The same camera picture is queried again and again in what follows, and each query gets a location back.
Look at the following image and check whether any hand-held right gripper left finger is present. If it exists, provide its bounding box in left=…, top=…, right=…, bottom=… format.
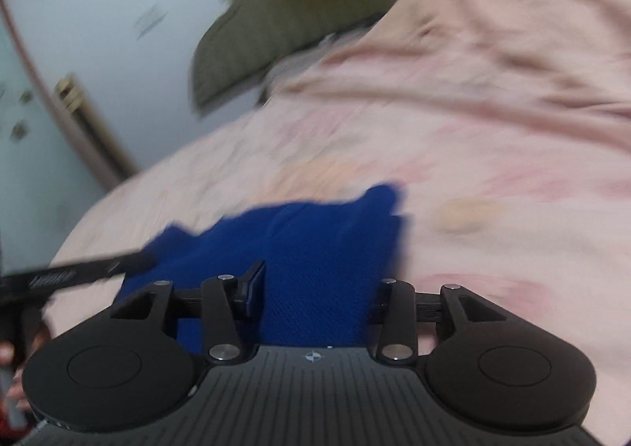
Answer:
left=111, top=261, right=267, bottom=365

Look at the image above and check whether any pink floral bed sheet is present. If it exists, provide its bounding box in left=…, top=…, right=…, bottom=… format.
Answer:
left=42, top=101, right=631, bottom=432

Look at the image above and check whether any striped wooden post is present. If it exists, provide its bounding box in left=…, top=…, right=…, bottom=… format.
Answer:
left=53, top=73, right=140, bottom=183

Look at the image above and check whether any olive green pillow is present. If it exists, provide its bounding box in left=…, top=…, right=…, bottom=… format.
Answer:
left=190, top=0, right=427, bottom=118

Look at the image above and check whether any peach crumpled blanket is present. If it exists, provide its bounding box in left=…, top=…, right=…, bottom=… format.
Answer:
left=269, top=0, right=631, bottom=153

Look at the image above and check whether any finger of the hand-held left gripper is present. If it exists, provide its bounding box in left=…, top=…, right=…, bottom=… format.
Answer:
left=30, top=250, right=159, bottom=300

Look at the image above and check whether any blue knit garment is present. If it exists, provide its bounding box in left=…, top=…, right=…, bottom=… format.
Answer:
left=116, top=184, right=407, bottom=353

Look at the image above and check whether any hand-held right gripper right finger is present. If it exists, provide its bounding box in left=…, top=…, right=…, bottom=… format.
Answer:
left=367, top=278, right=504, bottom=364

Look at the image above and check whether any person's left hand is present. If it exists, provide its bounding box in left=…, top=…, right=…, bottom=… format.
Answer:
left=0, top=342, right=31, bottom=429

